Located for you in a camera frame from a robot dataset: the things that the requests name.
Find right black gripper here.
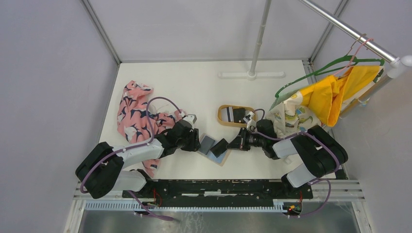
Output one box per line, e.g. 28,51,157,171
226,127,265,151

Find grey VIP credit card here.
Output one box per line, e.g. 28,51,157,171
198,135,216,155

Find black VIP credit card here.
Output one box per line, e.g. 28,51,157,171
210,138,228,158

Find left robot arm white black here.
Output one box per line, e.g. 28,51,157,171
75,115,200,199

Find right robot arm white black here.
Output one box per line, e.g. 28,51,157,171
226,119,348,198

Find oval wooden card tray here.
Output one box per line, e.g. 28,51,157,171
217,105,257,128

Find pink patterned garment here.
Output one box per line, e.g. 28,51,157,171
116,80,188,178

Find yellow dinosaur print garment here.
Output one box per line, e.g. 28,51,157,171
266,66,384,137

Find white rack pole with base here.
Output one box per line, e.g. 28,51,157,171
217,0,286,81

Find green clothes hanger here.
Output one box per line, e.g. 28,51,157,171
275,55,385,101

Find pink clothes hanger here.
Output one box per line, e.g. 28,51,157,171
333,38,374,76

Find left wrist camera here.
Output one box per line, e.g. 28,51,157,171
183,114,197,128

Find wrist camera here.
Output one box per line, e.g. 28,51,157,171
183,114,197,128
243,111,255,124

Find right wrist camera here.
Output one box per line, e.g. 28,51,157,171
243,111,255,124

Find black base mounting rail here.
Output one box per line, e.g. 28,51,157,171
135,179,313,207

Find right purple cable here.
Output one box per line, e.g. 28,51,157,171
249,108,342,218

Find purple cable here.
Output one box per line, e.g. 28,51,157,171
249,108,342,218
80,96,184,222

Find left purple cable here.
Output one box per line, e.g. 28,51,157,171
80,96,184,222

